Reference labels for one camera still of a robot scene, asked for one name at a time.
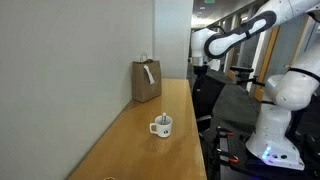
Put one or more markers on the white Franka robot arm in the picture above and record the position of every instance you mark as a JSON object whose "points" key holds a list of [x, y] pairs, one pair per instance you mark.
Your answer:
{"points": [[286, 93]]}

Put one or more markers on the grey marker with white cap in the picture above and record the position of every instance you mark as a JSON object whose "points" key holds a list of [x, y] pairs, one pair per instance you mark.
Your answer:
{"points": [[164, 117]]}

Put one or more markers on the white paper tag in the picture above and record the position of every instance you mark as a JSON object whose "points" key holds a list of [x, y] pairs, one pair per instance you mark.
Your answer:
{"points": [[149, 74]]}

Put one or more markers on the white ceramic mug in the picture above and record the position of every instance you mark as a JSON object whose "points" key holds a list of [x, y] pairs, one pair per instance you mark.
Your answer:
{"points": [[163, 127]]}

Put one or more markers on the black office chair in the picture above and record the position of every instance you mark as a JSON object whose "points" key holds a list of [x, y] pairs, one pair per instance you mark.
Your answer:
{"points": [[206, 95]]}

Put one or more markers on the wooden door frame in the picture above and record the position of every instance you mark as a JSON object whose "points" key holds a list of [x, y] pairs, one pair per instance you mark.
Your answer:
{"points": [[265, 63]]}

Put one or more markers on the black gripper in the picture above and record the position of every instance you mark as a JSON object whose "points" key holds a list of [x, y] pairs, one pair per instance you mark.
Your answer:
{"points": [[200, 70]]}

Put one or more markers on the brown paper bag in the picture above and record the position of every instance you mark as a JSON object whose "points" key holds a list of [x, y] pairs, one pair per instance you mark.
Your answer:
{"points": [[144, 85]]}

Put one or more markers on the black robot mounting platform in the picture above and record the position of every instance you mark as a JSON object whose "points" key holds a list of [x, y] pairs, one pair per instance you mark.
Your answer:
{"points": [[240, 146]]}

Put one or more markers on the black chair with armrest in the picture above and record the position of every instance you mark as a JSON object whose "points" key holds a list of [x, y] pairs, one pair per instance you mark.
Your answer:
{"points": [[242, 70]]}

